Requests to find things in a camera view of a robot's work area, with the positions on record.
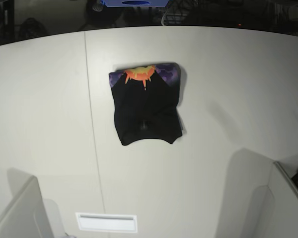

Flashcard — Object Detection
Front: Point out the black T-shirt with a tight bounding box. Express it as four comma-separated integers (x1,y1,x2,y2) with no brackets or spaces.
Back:
109,63,182,146

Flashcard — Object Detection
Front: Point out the blue box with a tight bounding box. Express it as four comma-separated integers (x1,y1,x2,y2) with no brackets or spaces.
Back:
101,0,169,7

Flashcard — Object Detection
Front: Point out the grey partition left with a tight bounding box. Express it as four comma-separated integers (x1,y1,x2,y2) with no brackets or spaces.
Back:
0,176,54,238

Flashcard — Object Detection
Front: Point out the grey partition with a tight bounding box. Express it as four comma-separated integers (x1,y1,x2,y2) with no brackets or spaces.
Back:
265,162,298,238
0,176,54,238

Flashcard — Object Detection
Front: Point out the grey partition right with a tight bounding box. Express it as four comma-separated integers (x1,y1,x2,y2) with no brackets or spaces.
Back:
265,162,298,238

